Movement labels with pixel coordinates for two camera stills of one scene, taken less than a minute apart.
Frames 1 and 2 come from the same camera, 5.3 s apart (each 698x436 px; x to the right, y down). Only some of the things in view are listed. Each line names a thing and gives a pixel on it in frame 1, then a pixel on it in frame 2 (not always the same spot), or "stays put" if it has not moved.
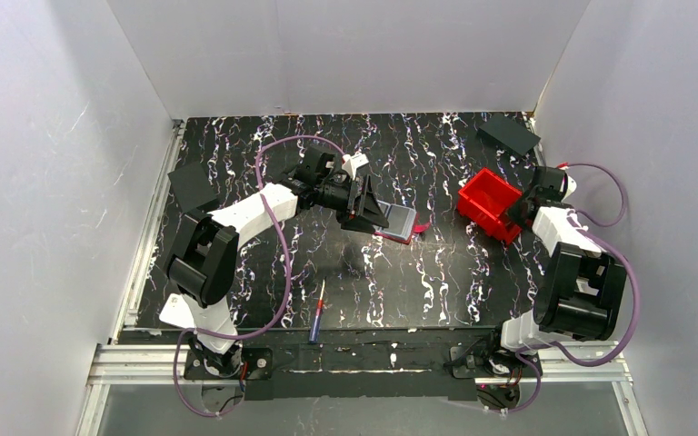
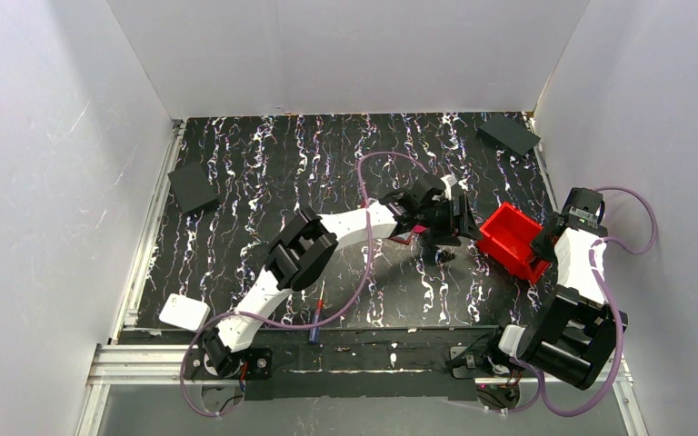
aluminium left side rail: x=150 y=228 stays put
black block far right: x=508 y=133 stays put
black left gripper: x=356 y=200 → x=462 y=218
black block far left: x=191 y=186 stays put
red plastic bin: x=483 y=202 → x=506 y=237
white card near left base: x=176 y=312 stays put
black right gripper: x=522 y=208 → x=545 y=244
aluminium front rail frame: x=167 y=363 stays put
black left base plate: x=254 y=363 stays put
